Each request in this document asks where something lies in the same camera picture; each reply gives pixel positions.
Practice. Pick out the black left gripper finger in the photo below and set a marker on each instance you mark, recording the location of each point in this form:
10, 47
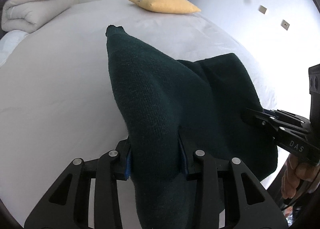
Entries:
229, 187
66, 203

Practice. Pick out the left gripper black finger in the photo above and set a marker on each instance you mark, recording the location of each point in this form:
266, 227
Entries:
262, 124

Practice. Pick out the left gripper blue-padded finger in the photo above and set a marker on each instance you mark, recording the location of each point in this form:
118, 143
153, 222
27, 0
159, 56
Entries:
285, 116

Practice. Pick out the dark green knitted sweater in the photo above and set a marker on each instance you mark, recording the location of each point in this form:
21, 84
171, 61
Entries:
161, 98

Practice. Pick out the person's right hand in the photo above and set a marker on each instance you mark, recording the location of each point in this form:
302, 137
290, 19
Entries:
296, 172

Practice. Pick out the white bed sheet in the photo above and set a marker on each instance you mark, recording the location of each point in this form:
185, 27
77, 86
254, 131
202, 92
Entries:
56, 97

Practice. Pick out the yellow pillow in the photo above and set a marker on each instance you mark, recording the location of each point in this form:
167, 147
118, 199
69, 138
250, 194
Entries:
167, 6

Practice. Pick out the white pillow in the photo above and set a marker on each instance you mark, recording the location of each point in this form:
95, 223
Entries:
9, 42

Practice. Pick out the folded beige duvet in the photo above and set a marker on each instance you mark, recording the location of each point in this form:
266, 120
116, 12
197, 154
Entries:
30, 15

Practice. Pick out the upper wall switch plate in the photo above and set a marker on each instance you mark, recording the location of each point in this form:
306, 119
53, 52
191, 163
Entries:
262, 9

